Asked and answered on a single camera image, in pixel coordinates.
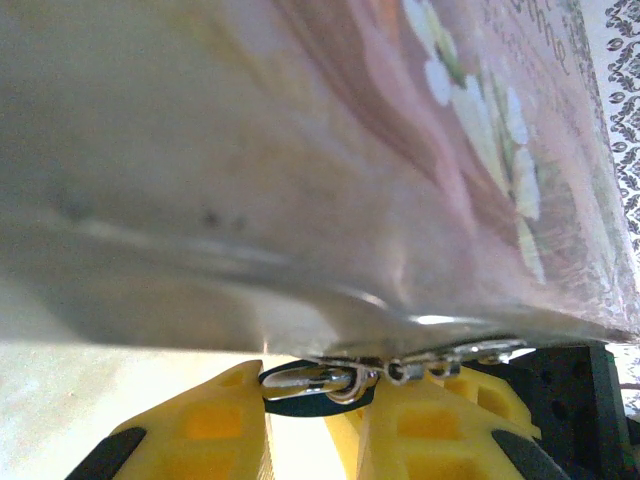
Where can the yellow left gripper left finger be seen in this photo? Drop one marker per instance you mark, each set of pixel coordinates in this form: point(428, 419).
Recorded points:
point(200, 430)

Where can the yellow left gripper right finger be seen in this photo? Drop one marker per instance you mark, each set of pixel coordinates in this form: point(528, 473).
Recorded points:
point(435, 435)

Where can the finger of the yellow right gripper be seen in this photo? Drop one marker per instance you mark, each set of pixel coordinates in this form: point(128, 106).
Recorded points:
point(492, 402)

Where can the pink illustrated tin box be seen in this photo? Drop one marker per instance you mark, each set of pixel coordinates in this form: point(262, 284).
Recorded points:
point(300, 175)

